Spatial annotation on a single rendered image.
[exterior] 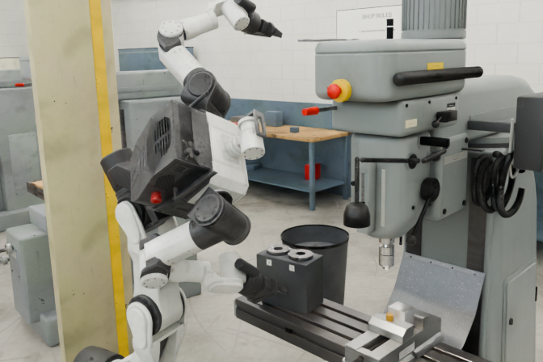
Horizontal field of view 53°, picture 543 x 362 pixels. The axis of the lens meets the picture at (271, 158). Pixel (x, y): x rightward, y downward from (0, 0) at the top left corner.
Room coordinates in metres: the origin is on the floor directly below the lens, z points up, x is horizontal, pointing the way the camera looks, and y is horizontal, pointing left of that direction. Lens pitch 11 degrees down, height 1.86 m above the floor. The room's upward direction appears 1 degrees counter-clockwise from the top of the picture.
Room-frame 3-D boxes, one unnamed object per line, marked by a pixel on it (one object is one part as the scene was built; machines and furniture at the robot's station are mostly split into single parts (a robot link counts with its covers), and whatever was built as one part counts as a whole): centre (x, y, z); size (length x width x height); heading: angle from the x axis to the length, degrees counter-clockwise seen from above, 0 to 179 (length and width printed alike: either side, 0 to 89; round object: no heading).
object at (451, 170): (1.75, -0.49, 1.47); 0.24 x 0.19 x 0.26; 45
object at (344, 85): (1.45, -0.19, 1.76); 0.06 x 0.02 x 0.06; 45
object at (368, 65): (1.62, -0.36, 1.81); 0.47 x 0.26 x 0.16; 135
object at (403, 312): (1.57, -0.39, 1.05); 0.06 x 0.05 x 0.06; 44
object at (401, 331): (1.53, -0.35, 1.03); 0.12 x 0.06 x 0.04; 44
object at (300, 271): (1.92, -0.06, 1.04); 0.22 x 0.12 x 0.20; 54
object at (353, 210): (1.41, -0.22, 1.44); 0.07 x 0.07 x 0.06
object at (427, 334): (1.55, -0.37, 1.00); 0.35 x 0.15 x 0.11; 134
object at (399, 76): (1.53, -0.48, 1.79); 0.45 x 0.04 x 0.04; 135
